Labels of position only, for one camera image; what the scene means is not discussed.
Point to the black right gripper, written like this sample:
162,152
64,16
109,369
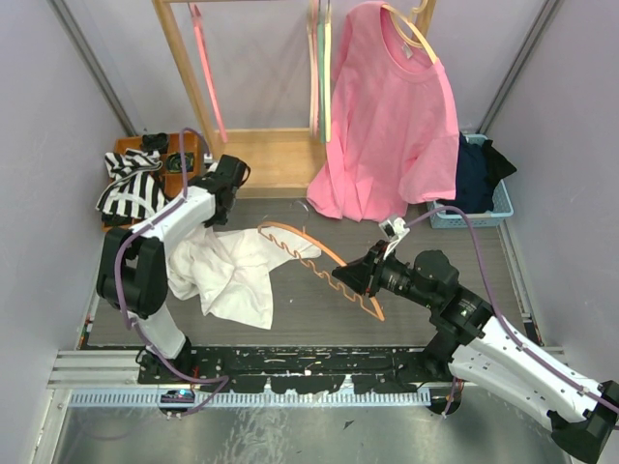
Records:
360,273

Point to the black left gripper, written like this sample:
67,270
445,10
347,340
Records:
219,219

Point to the white t shirt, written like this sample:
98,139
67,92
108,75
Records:
229,271

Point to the yellow hanger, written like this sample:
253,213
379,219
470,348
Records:
326,62

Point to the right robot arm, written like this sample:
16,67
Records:
473,343

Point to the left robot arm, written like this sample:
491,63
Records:
132,275

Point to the black white striped shirt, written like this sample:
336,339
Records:
135,191

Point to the pink t shirt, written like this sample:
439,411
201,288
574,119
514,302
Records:
394,130

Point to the light pink hanger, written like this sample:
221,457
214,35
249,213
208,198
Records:
313,67

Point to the green hanger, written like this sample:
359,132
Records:
320,66

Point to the natural wood hanger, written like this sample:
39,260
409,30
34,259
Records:
412,27

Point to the orange wooden organizer tray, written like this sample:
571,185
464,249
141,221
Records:
173,183

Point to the green black rolled socks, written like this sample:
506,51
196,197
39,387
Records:
174,164

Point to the wooden clothes rack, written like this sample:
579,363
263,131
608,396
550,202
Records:
283,161

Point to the dark navy garment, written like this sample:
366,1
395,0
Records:
473,191

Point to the blue plastic basket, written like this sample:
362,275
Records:
503,207

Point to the black garment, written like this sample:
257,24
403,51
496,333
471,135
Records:
497,165

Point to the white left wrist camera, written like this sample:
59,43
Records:
209,162

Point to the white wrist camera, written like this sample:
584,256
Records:
395,230
209,162

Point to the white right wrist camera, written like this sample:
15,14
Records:
395,230

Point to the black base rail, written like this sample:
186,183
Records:
309,370

